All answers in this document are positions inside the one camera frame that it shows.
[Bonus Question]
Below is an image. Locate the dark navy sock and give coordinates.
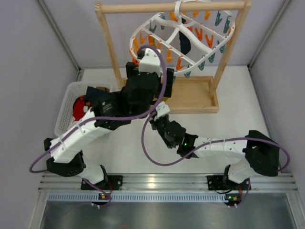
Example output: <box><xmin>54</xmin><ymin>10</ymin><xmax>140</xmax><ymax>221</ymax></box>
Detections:
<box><xmin>179</xmin><ymin>32</ymin><xmax>191</xmax><ymax>55</ymax></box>

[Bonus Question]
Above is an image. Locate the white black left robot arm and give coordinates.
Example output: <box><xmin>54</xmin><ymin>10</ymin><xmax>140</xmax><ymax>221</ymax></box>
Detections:
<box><xmin>44</xmin><ymin>62</ymin><xmax>174</xmax><ymax>188</ymax></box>

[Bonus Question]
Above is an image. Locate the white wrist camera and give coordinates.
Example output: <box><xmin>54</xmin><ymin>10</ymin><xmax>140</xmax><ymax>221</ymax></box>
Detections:
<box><xmin>137</xmin><ymin>48</ymin><xmax>161</xmax><ymax>74</ymax></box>
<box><xmin>155</xmin><ymin>101</ymin><xmax>170</xmax><ymax>118</ymax></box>

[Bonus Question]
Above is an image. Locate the wooden hanger rack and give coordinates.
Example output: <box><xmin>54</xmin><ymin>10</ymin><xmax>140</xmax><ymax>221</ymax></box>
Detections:
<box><xmin>95</xmin><ymin>0</ymin><xmax>252</xmax><ymax>114</ymax></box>

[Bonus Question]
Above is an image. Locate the aluminium mounting rail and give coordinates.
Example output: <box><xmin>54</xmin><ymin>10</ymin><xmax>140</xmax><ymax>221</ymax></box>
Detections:
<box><xmin>39</xmin><ymin>173</ymin><xmax>298</xmax><ymax>193</ymax></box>

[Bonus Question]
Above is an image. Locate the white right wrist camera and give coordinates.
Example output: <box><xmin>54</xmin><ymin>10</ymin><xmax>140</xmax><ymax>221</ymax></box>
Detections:
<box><xmin>155</xmin><ymin>101</ymin><xmax>170</xmax><ymax>118</ymax></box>

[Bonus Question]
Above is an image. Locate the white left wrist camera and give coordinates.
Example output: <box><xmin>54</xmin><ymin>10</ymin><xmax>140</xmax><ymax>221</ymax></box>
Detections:
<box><xmin>137</xmin><ymin>48</ymin><xmax>161</xmax><ymax>74</ymax></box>

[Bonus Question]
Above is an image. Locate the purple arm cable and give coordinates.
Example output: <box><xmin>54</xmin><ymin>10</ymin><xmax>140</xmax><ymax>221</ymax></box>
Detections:
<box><xmin>141</xmin><ymin>112</ymin><xmax>292</xmax><ymax>207</ymax></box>
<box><xmin>29</xmin><ymin>45</ymin><xmax>169</xmax><ymax>208</ymax></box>

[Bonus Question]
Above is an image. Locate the pile of socks in basket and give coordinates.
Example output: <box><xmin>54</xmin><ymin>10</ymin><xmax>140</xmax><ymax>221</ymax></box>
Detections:
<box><xmin>72</xmin><ymin>85</ymin><xmax>111</xmax><ymax>122</ymax></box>

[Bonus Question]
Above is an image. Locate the white round clip hanger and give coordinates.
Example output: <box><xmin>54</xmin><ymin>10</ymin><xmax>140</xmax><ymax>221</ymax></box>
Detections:
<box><xmin>129</xmin><ymin>10</ymin><xmax>235</xmax><ymax>78</ymax></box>

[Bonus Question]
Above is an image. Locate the white slotted cable duct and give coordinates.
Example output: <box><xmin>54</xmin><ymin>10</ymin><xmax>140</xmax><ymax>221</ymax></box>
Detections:
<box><xmin>48</xmin><ymin>192</ymin><xmax>228</xmax><ymax>203</ymax></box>

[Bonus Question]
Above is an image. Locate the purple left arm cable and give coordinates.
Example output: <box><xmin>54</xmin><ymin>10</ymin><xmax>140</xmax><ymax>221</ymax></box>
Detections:
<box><xmin>29</xmin><ymin>45</ymin><xmax>169</xmax><ymax>208</ymax></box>

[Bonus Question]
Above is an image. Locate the white plastic basket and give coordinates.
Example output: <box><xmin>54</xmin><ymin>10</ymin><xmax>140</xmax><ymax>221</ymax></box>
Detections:
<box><xmin>54</xmin><ymin>82</ymin><xmax>114</xmax><ymax>138</ymax></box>

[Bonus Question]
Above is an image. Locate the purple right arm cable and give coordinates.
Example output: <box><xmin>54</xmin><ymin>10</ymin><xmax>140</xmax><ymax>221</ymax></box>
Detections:
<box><xmin>141</xmin><ymin>112</ymin><xmax>292</xmax><ymax>207</ymax></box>

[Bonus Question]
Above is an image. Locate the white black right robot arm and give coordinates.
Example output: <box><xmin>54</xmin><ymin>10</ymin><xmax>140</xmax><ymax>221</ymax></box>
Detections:
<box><xmin>149</xmin><ymin>115</ymin><xmax>280</xmax><ymax>186</ymax></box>

